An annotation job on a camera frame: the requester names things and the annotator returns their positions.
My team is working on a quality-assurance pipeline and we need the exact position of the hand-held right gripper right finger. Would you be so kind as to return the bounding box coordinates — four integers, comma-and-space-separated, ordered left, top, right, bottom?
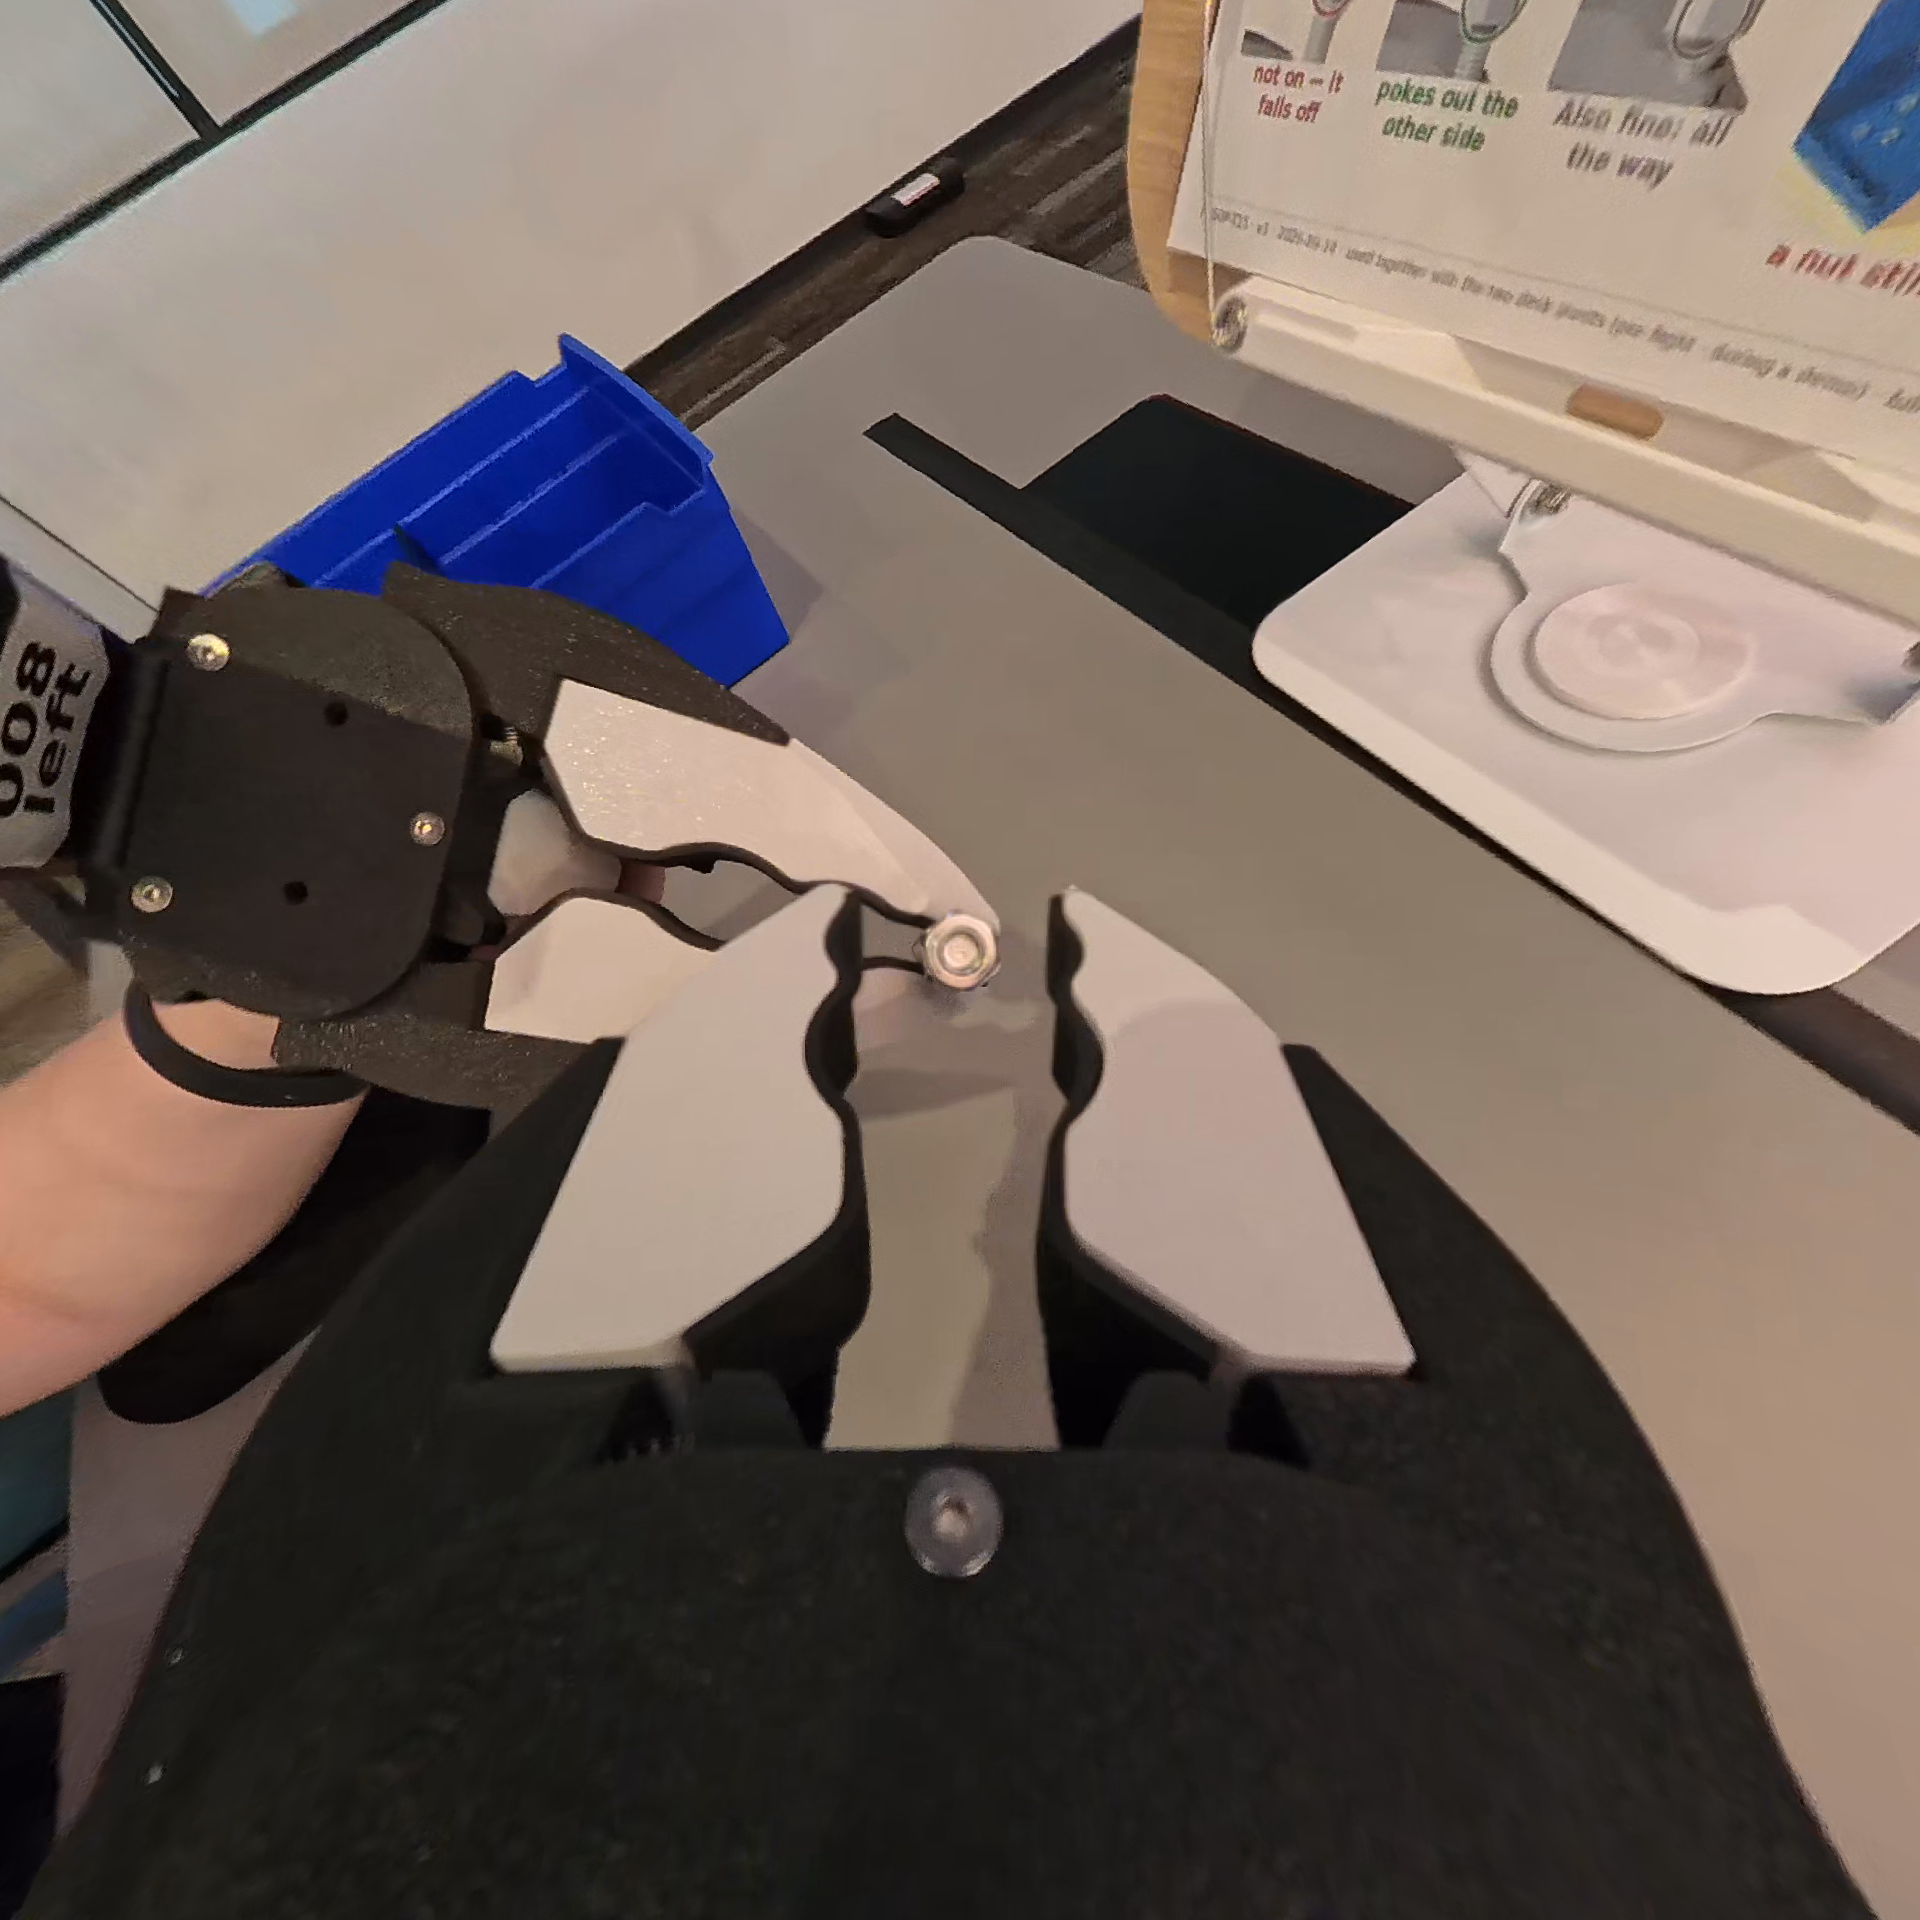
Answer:
1035, 884, 1419, 1377

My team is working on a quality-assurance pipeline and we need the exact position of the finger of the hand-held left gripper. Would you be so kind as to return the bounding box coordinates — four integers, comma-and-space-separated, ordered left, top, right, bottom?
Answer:
539, 680, 1007, 961
483, 892, 924, 1040

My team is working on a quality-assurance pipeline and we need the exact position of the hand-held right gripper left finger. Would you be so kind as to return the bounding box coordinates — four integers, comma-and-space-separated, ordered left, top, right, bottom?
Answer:
488, 881, 875, 1371

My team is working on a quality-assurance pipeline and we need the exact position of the blue divided plastic bin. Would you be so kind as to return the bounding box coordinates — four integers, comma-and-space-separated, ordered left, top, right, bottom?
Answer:
200, 333, 794, 694

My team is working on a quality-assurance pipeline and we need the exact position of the person's left forearm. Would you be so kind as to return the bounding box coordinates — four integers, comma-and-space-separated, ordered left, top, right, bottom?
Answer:
0, 1005, 376, 1420

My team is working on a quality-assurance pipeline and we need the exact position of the person's left hand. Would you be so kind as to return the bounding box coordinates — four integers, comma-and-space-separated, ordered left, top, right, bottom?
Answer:
147, 997, 365, 1105

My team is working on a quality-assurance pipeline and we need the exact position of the black fitness wristband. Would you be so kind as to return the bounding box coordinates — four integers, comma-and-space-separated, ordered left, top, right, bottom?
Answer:
123, 983, 367, 1115

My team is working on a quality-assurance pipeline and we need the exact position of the black wrist rest pad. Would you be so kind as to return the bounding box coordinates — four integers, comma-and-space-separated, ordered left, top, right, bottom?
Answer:
95, 1095, 496, 1427

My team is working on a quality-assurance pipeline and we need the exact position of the black box with red label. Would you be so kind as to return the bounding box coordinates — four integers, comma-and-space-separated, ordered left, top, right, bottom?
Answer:
864, 155, 970, 239

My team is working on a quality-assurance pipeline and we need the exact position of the dark teal office chair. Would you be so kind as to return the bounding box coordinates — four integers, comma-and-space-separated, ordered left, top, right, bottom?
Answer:
0, 1393, 77, 1672

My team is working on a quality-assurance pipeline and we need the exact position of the white framed glass window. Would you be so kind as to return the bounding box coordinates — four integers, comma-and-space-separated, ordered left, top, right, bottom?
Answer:
0, 0, 452, 288

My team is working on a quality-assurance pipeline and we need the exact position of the wooden document stand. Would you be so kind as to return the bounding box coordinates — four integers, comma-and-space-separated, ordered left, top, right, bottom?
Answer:
1126, 0, 1920, 520

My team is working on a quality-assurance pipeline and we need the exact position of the printed instruction poster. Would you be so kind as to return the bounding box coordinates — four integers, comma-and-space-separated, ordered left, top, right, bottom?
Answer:
1167, 0, 1920, 415

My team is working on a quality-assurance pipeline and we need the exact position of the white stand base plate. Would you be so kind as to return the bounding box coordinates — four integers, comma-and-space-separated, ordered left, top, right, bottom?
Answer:
1253, 456, 1920, 997

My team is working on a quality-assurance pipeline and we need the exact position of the wire page holder clip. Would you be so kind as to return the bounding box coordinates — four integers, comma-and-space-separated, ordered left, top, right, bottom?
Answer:
1189, 0, 1256, 352

